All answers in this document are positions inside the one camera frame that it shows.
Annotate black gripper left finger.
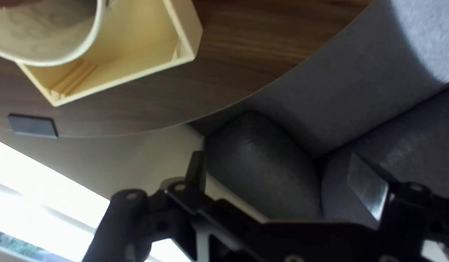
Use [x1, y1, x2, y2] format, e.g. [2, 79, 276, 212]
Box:
[81, 190, 149, 262]

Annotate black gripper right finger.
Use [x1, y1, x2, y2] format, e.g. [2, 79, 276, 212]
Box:
[346, 152, 449, 245]

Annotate light wooden box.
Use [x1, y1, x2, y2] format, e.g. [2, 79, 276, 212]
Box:
[18, 0, 202, 107]

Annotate small grey table tag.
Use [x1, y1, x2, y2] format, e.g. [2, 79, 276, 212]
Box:
[7, 114, 58, 139]

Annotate dark cushioned bench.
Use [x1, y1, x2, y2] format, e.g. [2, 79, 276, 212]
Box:
[205, 89, 449, 228]

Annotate grey upholstered ottoman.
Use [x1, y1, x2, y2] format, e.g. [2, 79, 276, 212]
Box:
[192, 0, 449, 156]

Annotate round dark wooden table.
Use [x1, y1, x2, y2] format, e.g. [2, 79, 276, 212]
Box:
[0, 0, 371, 139]

